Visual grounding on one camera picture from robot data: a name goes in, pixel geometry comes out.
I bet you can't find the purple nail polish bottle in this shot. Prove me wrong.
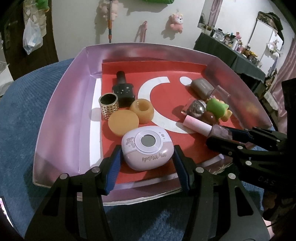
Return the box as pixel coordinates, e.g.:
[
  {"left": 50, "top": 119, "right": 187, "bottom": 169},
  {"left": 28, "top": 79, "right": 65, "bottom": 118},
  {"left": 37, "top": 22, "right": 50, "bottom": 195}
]
[{"left": 183, "top": 115, "right": 232, "bottom": 141}]

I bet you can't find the purple cardboard tray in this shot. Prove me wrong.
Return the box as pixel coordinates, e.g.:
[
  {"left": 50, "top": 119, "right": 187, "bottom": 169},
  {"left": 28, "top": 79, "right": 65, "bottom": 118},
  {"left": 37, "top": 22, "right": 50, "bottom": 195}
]
[{"left": 33, "top": 43, "right": 272, "bottom": 205}]

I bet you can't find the black star nail polish bottle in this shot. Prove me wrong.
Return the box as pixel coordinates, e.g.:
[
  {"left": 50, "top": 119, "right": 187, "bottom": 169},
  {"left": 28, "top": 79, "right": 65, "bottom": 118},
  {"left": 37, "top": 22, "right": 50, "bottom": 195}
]
[{"left": 112, "top": 71, "right": 135, "bottom": 108}]

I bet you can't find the pink My Melody case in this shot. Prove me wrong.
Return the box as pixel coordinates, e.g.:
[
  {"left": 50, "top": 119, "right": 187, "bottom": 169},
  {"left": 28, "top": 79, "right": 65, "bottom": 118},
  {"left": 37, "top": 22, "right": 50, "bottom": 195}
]
[{"left": 121, "top": 126, "right": 174, "bottom": 171}]

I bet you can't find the orange hollow ring jar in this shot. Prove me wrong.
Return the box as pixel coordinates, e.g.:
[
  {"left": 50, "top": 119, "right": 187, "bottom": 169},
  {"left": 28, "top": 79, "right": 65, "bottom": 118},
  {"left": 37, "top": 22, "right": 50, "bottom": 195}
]
[{"left": 129, "top": 98, "right": 154, "bottom": 124}]

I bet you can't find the light pink plush toy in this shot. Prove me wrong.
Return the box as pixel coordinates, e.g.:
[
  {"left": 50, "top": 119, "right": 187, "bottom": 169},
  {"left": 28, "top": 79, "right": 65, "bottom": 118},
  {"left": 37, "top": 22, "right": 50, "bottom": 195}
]
[{"left": 99, "top": 1, "right": 119, "bottom": 21}]

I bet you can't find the dark green covered table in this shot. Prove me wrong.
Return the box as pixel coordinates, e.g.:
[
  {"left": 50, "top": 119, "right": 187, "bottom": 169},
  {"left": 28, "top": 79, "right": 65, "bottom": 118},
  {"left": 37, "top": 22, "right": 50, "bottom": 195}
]
[{"left": 194, "top": 33, "right": 265, "bottom": 82}]

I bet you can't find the green tote bag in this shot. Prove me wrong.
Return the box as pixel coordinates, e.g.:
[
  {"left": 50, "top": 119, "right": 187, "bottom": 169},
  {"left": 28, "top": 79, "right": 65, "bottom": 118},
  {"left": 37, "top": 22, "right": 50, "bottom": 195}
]
[{"left": 144, "top": 0, "right": 174, "bottom": 4}]

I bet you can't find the silver studded cylinder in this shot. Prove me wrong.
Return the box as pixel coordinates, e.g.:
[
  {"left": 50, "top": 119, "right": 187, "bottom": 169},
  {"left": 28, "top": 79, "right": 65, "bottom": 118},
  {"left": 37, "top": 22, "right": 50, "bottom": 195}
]
[{"left": 99, "top": 93, "right": 119, "bottom": 120}]

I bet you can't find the white plastic bag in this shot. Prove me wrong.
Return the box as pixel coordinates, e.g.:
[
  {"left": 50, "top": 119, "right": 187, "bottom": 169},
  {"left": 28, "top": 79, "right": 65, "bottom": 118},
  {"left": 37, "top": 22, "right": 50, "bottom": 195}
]
[{"left": 23, "top": 19, "right": 43, "bottom": 55}]

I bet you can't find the orange handled mop stick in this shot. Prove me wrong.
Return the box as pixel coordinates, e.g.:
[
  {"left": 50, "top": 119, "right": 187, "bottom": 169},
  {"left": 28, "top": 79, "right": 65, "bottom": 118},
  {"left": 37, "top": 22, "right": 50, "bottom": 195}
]
[{"left": 108, "top": 0, "right": 113, "bottom": 43}]

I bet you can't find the dark wooden door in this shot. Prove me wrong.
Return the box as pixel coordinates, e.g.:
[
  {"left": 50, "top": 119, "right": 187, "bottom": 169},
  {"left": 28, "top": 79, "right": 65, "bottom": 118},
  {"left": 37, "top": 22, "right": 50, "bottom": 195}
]
[{"left": 1, "top": 1, "right": 58, "bottom": 80}]

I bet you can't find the clear plastic cup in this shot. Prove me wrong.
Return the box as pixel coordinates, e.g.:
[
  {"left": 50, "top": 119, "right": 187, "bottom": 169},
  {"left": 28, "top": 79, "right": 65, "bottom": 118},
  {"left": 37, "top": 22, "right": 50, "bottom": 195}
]
[{"left": 209, "top": 85, "right": 231, "bottom": 103}]

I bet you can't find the glitter bottle with brown cap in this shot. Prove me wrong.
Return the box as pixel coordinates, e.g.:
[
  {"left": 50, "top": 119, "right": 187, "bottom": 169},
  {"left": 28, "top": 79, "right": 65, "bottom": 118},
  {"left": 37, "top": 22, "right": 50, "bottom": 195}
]
[{"left": 181, "top": 97, "right": 218, "bottom": 126}]

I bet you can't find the white cabinet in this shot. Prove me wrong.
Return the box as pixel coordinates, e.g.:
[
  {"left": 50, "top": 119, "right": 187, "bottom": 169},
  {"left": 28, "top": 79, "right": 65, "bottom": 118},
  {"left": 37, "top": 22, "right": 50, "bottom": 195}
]
[{"left": 248, "top": 11, "right": 283, "bottom": 74}]

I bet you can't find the green bear figurine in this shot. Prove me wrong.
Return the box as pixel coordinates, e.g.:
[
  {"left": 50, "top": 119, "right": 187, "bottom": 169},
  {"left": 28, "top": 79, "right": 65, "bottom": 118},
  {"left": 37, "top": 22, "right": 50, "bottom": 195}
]
[{"left": 206, "top": 98, "right": 232, "bottom": 122}]

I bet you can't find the green dinosaur plush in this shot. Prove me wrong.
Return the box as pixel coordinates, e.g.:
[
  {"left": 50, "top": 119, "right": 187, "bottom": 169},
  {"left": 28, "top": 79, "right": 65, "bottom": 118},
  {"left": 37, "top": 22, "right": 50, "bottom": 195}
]
[{"left": 36, "top": 0, "right": 50, "bottom": 13}]

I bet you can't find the pink curtain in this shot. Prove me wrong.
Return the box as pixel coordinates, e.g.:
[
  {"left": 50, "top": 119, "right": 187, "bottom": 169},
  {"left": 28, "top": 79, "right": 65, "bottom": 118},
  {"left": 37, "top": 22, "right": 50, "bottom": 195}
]
[{"left": 271, "top": 38, "right": 295, "bottom": 133}]

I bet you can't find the orange round lid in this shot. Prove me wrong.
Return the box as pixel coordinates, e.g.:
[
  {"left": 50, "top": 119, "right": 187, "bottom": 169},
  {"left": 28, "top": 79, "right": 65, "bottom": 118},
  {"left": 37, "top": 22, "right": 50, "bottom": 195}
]
[{"left": 108, "top": 109, "right": 139, "bottom": 137}]

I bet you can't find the grey eye shadow case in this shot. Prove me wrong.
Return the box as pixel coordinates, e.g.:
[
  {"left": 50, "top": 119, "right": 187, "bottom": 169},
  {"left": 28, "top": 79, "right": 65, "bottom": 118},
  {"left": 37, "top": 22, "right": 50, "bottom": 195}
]
[{"left": 190, "top": 78, "right": 214, "bottom": 99}]

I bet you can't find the blue textured cushion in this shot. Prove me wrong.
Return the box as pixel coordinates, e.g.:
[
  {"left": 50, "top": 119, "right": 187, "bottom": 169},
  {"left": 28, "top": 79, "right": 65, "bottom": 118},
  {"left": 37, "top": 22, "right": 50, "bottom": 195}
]
[{"left": 0, "top": 58, "right": 266, "bottom": 241}]

